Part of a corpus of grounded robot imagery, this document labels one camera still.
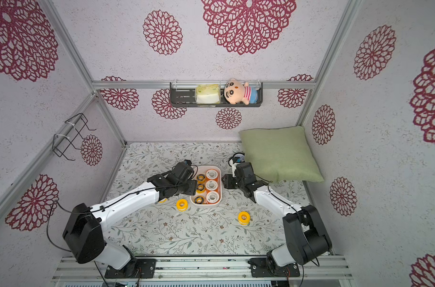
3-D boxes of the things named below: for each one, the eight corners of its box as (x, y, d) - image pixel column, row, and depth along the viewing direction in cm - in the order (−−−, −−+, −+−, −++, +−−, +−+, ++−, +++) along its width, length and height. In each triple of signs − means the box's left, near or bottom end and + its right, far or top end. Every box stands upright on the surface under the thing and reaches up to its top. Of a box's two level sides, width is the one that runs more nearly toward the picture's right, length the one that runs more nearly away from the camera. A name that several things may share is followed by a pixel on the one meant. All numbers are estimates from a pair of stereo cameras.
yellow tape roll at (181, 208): (176, 211, 92) (175, 209, 90) (177, 201, 96) (177, 198, 94) (187, 211, 92) (186, 209, 90) (188, 201, 96) (187, 198, 94)
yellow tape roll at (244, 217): (238, 225, 88) (238, 223, 86) (237, 213, 92) (237, 211, 90) (250, 225, 88) (250, 223, 86) (248, 213, 92) (249, 211, 90)
